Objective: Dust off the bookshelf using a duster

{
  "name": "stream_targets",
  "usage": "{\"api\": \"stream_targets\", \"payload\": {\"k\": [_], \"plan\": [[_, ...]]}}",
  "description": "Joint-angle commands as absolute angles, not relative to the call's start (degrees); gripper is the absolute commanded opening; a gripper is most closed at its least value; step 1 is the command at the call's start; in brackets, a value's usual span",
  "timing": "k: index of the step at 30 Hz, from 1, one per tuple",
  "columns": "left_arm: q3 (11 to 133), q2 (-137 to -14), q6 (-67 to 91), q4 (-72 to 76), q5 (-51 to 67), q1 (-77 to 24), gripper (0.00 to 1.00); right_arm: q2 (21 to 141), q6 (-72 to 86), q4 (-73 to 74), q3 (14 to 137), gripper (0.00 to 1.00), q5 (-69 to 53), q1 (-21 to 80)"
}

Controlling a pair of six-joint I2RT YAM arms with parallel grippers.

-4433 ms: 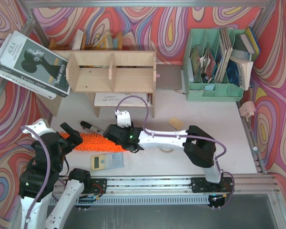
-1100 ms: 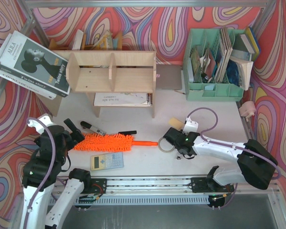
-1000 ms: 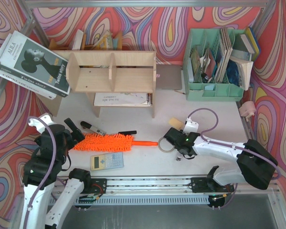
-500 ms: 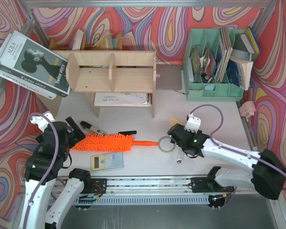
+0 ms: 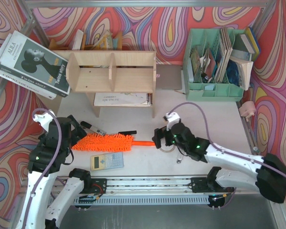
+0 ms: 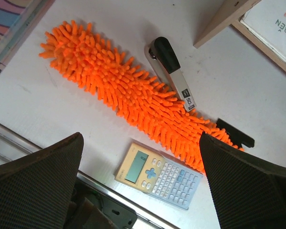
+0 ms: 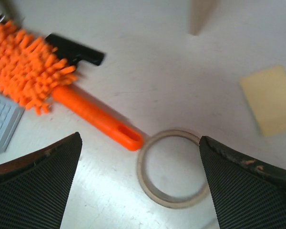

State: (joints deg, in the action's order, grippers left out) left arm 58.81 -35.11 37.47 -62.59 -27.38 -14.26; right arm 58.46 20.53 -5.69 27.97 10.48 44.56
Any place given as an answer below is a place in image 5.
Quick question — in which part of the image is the white black stapler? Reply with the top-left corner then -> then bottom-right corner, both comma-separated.
80,121 -> 106,136

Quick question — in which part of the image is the clear tape roll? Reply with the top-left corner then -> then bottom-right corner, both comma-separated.
159,145 -> 175,153

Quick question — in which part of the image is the orange chenille duster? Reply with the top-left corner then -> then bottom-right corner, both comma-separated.
72,134 -> 155,152

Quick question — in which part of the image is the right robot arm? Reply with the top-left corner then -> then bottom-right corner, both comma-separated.
152,122 -> 286,203

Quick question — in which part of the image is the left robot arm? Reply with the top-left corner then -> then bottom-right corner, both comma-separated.
16,113 -> 92,229

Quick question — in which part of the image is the wooden bookshelf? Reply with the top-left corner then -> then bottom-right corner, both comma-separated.
56,50 -> 156,117

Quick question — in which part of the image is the black binder clip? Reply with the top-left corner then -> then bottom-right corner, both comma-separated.
118,130 -> 137,135

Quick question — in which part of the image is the spiral notebook under shelf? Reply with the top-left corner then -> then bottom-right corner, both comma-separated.
94,93 -> 152,106

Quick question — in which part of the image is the yellow blue calculator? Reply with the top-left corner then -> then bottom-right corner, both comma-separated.
91,152 -> 124,171

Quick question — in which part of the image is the grey laptop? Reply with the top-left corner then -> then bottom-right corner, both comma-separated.
156,64 -> 182,90

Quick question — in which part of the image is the pink piggy figure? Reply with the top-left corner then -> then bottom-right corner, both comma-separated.
239,101 -> 256,122

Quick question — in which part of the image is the green plastic file organizer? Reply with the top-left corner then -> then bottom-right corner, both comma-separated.
183,29 -> 244,102

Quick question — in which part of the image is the Twins story magazine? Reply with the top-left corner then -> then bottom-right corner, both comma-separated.
0,31 -> 71,100

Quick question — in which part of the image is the open book in organizer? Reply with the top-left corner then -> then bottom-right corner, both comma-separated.
230,56 -> 254,91

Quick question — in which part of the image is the blue yellow book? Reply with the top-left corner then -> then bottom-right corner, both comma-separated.
233,27 -> 261,61

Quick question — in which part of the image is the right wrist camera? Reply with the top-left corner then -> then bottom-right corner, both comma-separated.
163,112 -> 181,131

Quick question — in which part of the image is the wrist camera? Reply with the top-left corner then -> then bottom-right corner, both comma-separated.
33,110 -> 55,132
163,112 -> 181,131

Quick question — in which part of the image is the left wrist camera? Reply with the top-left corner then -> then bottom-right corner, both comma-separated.
33,110 -> 55,132

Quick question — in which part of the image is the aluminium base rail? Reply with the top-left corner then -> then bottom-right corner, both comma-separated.
21,176 -> 281,198

